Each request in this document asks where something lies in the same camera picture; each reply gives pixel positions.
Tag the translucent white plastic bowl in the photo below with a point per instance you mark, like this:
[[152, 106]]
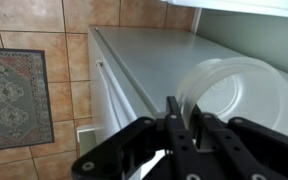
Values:
[[250, 93]]

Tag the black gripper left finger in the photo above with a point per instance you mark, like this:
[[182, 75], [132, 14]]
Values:
[[180, 146]]

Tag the patterned oriental rug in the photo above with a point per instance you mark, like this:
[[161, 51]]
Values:
[[14, 100]]

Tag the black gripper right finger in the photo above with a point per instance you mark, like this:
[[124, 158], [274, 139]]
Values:
[[250, 150]]

